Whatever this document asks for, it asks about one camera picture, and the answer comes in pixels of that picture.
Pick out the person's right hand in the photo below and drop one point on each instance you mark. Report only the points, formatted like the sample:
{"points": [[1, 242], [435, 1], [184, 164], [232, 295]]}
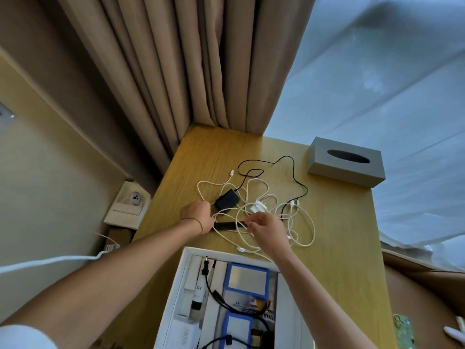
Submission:
{"points": [[270, 232]]}

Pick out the person's left hand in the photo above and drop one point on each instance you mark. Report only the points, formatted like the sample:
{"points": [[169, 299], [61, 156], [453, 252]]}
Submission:
{"points": [[199, 214]]}

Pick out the person's left fingers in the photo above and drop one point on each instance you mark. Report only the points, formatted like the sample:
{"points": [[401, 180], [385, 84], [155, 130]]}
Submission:
{"points": [[210, 219]]}

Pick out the person's right fingers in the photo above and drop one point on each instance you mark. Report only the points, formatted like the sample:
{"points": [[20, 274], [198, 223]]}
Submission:
{"points": [[254, 221]]}

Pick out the person's right forearm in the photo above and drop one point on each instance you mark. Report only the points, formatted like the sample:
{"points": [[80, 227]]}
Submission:
{"points": [[319, 308]]}

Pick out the person's left forearm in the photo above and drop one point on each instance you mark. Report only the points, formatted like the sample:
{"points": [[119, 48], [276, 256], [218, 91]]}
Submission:
{"points": [[109, 279]]}

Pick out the thin black wrist band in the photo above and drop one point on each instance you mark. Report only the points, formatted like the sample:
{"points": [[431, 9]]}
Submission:
{"points": [[200, 225]]}

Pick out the white charger plug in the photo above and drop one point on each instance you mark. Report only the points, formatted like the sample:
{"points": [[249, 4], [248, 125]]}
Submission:
{"points": [[260, 207]]}

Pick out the flat black device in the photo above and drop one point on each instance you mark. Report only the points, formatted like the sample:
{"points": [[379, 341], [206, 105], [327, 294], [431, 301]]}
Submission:
{"points": [[229, 226]]}

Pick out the black power adapter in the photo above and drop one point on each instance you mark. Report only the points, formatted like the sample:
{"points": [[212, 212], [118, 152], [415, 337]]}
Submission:
{"points": [[227, 200]]}

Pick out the blue framed box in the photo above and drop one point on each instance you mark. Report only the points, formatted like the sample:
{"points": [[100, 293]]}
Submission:
{"points": [[236, 330], [247, 281]]}

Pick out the white pen-shaped device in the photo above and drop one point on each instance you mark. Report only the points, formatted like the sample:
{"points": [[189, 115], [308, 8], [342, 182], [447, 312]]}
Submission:
{"points": [[197, 298]]}

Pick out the brown box with plugs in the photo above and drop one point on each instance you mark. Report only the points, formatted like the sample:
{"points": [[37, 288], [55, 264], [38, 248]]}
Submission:
{"points": [[118, 238]]}

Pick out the white drawer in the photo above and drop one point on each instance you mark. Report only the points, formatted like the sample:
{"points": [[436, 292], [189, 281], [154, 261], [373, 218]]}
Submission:
{"points": [[290, 316]]}

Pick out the grey tissue box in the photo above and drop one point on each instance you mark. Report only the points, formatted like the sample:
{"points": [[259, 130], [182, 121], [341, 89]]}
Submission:
{"points": [[345, 163]]}

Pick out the white printed box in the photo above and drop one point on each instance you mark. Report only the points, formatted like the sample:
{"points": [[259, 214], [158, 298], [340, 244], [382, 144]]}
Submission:
{"points": [[185, 334]]}

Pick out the beige curtain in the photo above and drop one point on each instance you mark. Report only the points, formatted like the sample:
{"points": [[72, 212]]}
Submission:
{"points": [[174, 61]]}

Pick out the white sheer curtain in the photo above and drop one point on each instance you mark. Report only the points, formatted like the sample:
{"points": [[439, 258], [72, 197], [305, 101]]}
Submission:
{"points": [[381, 87]]}

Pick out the green patterned phone case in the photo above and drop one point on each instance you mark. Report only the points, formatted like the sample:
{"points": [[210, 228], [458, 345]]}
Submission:
{"points": [[403, 332]]}

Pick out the brown leather seat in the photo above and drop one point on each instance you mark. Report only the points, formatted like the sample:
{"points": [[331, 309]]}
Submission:
{"points": [[425, 305]]}

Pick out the white sleeve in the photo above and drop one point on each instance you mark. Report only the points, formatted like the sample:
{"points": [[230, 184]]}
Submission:
{"points": [[21, 338]]}

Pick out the white object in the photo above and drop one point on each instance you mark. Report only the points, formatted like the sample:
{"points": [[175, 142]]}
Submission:
{"points": [[454, 333]]}

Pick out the beige wall socket panel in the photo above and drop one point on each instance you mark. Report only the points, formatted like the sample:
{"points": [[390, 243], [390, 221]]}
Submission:
{"points": [[127, 205]]}

